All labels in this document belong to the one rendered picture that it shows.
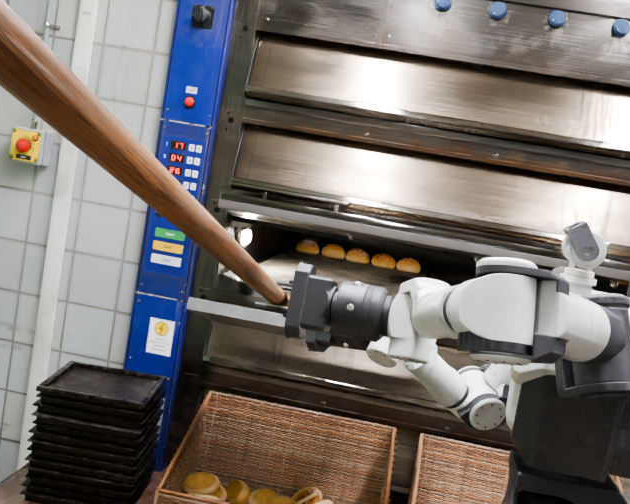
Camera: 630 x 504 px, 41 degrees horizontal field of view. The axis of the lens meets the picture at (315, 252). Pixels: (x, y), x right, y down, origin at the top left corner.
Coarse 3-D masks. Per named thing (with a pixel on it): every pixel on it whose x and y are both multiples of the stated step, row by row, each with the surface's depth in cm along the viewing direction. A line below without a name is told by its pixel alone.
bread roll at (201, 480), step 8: (200, 472) 229; (184, 480) 228; (192, 480) 227; (200, 480) 227; (208, 480) 226; (216, 480) 226; (184, 488) 227; (192, 488) 225; (200, 488) 225; (208, 488) 225; (216, 488) 226
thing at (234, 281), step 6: (222, 276) 249; (228, 276) 251; (234, 276) 253; (222, 282) 248; (228, 282) 248; (234, 282) 247; (240, 282) 247; (216, 288) 248; (222, 288) 248; (228, 288) 248; (234, 288) 248; (240, 288) 247; (246, 288) 247; (246, 294) 247; (252, 294) 247; (258, 294) 247; (288, 294) 245
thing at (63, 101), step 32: (0, 0) 36; (0, 32) 36; (32, 32) 40; (0, 64) 38; (32, 64) 40; (64, 64) 44; (32, 96) 42; (64, 96) 44; (64, 128) 47; (96, 128) 49; (96, 160) 53; (128, 160) 55; (160, 192) 63; (192, 224) 74; (224, 256) 90; (256, 288) 116
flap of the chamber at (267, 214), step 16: (224, 208) 231; (240, 208) 230; (256, 208) 230; (272, 208) 229; (288, 224) 244; (304, 224) 233; (320, 224) 227; (336, 224) 227; (352, 224) 227; (384, 240) 236; (400, 240) 226; (416, 240) 224; (432, 240) 224; (448, 240) 223; (464, 256) 239; (480, 256) 228; (496, 256) 222; (512, 256) 221; (528, 256) 221; (544, 256) 221; (608, 272) 218; (624, 272) 218
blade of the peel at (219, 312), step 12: (192, 300) 193; (204, 300) 193; (204, 312) 193; (216, 312) 192; (228, 312) 192; (240, 312) 192; (252, 312) 192; (264, 312) 191; (240, 324) 216; (252, 324) 204; (264, 324) 194; (276, 324) 191
